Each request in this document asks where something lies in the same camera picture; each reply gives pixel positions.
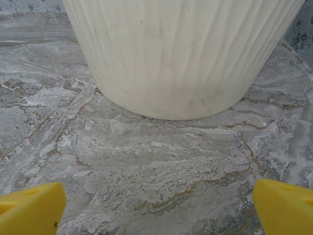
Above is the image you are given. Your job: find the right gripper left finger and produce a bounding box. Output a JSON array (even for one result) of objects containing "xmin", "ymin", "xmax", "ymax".
[{"xmin": 0, "ymin": 181, "xmax": 67, "ymax": 235}]

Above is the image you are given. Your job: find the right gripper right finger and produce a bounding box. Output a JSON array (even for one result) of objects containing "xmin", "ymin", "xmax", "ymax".
[{"xmin": 252, "ymin": 178, "xmax": 313, "ymax": 235}]

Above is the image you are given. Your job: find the cream ribbed plastic bin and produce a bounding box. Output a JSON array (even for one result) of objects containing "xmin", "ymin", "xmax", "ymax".
[{"xmin": 62, "ymin": 0, "xmax": 306, "ymax": 121}]

